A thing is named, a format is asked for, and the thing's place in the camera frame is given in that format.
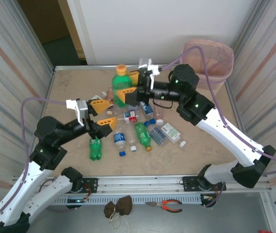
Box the green soda bottle yellow cap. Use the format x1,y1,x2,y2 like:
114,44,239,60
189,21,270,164
89,137,104,161
134,121,152,152
112,64,133,108

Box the red white label bottle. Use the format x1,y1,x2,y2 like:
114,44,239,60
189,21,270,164
117,109,140,124

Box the clear bottle blue white label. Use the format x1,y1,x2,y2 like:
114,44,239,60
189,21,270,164
140,101,158,125

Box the clear unlabelled bottle white cap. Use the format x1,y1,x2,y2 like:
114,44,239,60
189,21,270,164
124,122,138,153

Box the pinkish clear bottle white cap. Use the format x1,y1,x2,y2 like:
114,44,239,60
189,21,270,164
153,99,165,125

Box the clear bottle pale blue label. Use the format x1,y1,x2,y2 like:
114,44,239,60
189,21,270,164
144,120,170,147

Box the pink plastic waste bin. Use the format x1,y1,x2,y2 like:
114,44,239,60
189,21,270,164
181,40,235,90

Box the tan door edge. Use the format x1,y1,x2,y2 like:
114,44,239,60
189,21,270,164
57,0,88,60

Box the large brown cloth pouch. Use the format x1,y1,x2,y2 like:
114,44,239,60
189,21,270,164
115,195,133,216

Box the small brown cloth pouch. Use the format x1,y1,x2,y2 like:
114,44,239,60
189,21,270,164
103,202,117,218

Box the grey metal shelf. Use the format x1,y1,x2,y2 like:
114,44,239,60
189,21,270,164
11,193,276,233

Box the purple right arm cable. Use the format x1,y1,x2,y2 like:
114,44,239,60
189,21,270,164
160,45,276,176

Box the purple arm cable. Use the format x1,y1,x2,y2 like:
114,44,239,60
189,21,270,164
160,45,276,176
0,97,68,226

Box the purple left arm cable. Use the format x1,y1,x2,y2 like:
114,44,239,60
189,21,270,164
0,97,68,226

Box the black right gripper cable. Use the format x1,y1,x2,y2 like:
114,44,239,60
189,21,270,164
152,97,174,109

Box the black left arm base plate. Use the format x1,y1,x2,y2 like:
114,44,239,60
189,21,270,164
81,178,98,194

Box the white door frame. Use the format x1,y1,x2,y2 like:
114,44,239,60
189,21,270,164
66,0,97,66

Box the white slotted cable duct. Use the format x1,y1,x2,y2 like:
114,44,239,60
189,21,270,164
52,195,203,206

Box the beige pouch string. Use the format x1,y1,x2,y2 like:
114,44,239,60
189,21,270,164
108,213,131,230

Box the orange handled pliers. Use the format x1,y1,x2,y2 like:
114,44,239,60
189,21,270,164
144,199,183,213

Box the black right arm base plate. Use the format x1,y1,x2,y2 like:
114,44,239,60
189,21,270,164
181,175,227,192

